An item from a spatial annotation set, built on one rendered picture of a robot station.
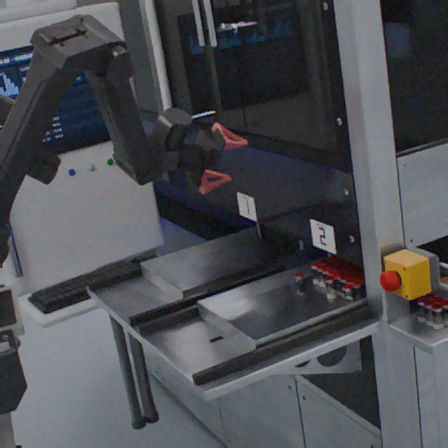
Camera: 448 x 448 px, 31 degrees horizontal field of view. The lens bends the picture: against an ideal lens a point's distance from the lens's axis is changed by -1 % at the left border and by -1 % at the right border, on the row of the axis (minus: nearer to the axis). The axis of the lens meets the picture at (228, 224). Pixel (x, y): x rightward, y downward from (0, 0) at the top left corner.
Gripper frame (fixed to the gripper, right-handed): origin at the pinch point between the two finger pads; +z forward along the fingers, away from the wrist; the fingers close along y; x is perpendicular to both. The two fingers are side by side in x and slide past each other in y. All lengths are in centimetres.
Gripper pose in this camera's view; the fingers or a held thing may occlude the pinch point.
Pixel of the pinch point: (235, 160)
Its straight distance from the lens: 171.8
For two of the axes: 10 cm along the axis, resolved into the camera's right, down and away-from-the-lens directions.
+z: 8.6, 0.2, 5.2
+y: -3.6, 7.3, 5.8
